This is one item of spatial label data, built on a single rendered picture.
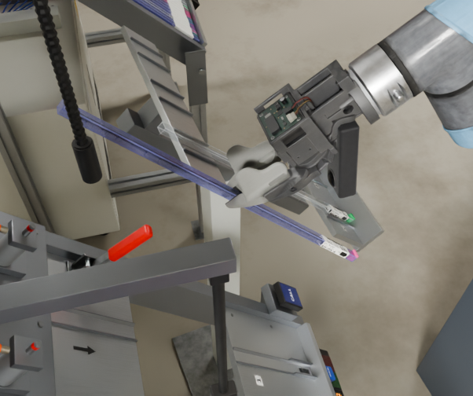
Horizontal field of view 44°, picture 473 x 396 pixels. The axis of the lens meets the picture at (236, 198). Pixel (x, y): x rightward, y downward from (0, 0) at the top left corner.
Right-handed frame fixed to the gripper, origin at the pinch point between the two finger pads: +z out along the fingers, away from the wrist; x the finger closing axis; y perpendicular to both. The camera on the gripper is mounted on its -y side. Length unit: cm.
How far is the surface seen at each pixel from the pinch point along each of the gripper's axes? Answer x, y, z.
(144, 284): 30.7, 28.5, -3.1
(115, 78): -170, -65, 55
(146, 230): 7.1, 10.8, 7.3
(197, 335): -45, -82, 56
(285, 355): 6.7, -27.8, 11.7
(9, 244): 15.3, 25.7, 11.2
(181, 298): 2.4, -7.6, 15.8
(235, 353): 9.4, -15.5, 14.0
